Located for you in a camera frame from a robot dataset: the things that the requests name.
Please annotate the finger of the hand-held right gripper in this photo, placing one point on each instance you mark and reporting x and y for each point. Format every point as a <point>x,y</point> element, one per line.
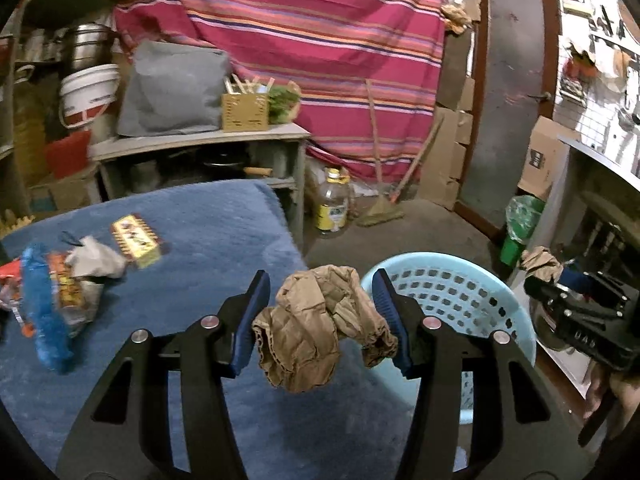
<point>550,295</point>
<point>580,280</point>

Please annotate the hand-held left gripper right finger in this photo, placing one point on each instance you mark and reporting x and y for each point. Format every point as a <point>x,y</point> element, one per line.
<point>392,320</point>

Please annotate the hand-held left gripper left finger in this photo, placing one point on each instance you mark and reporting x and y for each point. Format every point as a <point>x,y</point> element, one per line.
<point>247,330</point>

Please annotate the small brown paper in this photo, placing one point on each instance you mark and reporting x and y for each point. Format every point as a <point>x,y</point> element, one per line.
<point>540,262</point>

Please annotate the large brown paper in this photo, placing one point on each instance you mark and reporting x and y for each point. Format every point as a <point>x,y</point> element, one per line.
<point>305,330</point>

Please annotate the light blue plastic basket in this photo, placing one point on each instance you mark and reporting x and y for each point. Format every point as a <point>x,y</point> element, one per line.
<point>450,285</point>

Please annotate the person's right hand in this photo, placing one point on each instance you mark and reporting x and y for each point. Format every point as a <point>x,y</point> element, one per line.
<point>627,392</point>

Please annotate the metal counter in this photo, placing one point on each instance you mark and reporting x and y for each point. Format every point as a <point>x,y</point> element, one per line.
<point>600,185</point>

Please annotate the blue fluffy blanket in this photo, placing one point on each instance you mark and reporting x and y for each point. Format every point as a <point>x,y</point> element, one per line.
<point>210,240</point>

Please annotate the straw broom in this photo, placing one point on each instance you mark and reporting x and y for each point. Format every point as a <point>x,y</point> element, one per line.
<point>380,210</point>

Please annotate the clear oil bottle yellow label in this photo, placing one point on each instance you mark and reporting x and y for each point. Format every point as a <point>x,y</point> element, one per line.
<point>332,210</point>

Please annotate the large open cardboard box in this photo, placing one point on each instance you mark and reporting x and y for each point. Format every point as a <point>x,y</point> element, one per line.
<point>542,160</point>

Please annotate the small yellow printed box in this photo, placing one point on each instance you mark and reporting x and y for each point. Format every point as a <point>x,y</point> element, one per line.
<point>135,240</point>

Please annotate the wooden stick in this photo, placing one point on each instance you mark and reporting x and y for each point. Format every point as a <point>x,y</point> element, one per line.
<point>420,160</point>

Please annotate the grey crumpled wrapper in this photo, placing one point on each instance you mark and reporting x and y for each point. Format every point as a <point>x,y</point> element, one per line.
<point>95,260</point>

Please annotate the stack of cardboard boxes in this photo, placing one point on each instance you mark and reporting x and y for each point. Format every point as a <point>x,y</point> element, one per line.
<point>450,135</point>

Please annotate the grey side cabinet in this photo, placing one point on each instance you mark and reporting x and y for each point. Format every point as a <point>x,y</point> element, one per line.
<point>200,137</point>

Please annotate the yellow wooden utensil holder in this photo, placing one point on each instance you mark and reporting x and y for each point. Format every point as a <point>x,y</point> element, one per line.
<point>245,110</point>

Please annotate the low cardboard box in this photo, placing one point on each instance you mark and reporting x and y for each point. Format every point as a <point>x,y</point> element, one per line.
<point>65,192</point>

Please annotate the green leafy bunch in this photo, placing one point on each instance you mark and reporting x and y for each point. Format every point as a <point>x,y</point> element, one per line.
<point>282,102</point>

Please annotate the orange foil wrapper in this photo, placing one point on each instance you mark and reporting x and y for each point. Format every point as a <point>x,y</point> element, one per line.
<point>12,290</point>

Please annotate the red plastic basket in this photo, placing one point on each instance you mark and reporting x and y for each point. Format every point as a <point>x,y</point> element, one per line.
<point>67,155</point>

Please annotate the grey fabric cover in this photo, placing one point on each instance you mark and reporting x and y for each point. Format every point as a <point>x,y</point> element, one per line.
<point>170,90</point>

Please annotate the white plastic bucket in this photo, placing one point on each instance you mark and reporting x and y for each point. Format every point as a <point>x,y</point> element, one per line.
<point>90,95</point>

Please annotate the tan hanging bundle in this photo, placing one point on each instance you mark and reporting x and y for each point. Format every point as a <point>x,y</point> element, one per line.
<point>455,17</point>

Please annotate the red striped hanging cloth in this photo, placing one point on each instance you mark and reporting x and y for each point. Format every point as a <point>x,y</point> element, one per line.
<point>310,35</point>

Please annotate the wooden shelf unit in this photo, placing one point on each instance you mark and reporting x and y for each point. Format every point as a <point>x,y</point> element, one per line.
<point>15,110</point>

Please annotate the steel cooking pot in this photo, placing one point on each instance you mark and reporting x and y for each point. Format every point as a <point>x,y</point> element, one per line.
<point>90,45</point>

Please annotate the metal door brown frame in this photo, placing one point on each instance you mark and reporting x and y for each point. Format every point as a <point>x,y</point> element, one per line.
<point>505,100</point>

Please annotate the wall rack with utensils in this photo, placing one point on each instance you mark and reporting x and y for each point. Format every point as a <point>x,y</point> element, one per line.
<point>605,60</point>

